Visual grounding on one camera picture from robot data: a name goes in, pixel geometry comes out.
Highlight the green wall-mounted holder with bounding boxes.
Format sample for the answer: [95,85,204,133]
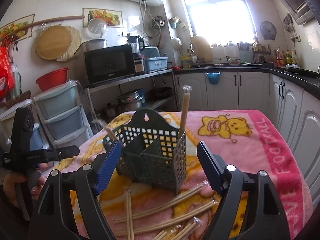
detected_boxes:
[169,17,187,32]

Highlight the blue hanging waste bin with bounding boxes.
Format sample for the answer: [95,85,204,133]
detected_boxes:
[204,72,222,85]

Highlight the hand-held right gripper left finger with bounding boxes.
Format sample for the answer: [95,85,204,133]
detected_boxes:
[27,141,122,240]

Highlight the person's left hand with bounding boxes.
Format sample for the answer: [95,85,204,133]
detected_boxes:
[2,162,49,208]

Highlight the red plastic basin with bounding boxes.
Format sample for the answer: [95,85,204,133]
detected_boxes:
[36,67,70,92]

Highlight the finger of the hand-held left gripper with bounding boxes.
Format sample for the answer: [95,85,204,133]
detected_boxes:
[49,145,80,162]

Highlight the yellow sponge pack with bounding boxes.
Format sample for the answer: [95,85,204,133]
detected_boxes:
[182,56,198,68]

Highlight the small wall fan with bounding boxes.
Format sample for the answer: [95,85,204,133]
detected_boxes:
[260,21,277,40]

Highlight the wooden chopsticks pair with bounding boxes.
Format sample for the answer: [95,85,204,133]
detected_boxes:
[171,224,198,240]
[179,85,193,140]
[114,180,209,224]
[149,217,202,240]
[92,119,123,145]
[115,200,216,236]
[126,187,135,240]

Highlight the grey plastic cutlery basket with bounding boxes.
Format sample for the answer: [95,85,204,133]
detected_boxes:
[102,109,187,196]

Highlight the fruit picture wall tile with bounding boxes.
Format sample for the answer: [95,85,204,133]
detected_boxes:
[82,8,123,28]
[0,14,35,40]

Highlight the stacked stainless steel pots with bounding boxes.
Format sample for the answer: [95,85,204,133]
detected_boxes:
[116,89,147,110]

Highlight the blue dish drainer box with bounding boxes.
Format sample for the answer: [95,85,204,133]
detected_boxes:
[143,45,168,72]

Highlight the black wok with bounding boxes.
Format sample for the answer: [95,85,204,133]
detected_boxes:
[149,87,173,98]

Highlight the metal mesh strainer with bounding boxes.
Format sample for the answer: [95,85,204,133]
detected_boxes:
[282,14,293,33]

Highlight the green countertop utensil holder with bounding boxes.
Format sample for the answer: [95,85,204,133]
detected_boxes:
[239,42,253,64]

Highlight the black gas stove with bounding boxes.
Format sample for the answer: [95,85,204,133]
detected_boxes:
[279,64,320,77]

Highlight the black microwave oven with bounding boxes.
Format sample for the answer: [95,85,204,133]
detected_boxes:
[84,44,137,85]

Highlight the small steel pot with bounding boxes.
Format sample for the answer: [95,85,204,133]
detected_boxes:
[104,102,118,118]

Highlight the clear plastic dome lid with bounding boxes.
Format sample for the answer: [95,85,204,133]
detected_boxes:
[87,17,108,39]

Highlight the beige cutting board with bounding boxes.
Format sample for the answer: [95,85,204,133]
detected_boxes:
[190,35,213,62]

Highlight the pale blue plastic drawer unit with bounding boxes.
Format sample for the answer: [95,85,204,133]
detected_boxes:
[34,81,94,140]

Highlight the wicker basket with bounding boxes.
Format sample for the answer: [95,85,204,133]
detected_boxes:
[5,91,32,109]

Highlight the white kitchen cabinets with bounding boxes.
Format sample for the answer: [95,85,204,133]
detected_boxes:
[174,71,320,205]

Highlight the black electric kettle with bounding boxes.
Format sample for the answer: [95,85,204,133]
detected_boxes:
[127,35,145,54]

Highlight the dark glass jar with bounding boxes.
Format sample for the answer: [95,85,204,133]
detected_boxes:
[134,52,145,73]

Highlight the red plastic bag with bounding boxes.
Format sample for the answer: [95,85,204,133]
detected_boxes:
[0,47,16,99]

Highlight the pink printed blanket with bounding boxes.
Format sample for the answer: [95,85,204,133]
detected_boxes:
[54,109,313,240]

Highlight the round bamboo board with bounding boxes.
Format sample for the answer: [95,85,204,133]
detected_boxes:
[36,25,72,60]

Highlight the black kitchen countertop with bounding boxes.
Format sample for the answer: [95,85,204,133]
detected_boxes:
[174,64,320,88]

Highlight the kitchen window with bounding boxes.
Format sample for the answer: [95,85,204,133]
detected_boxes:
[176,0,258,46]

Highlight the round woven mat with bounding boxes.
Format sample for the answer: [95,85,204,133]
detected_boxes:
[56,26,83,62]

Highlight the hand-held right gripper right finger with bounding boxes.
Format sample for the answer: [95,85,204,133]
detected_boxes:
[197,141,292,240]

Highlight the long wooden rolling pin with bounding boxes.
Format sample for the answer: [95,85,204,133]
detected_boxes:
[25,15,85,28]

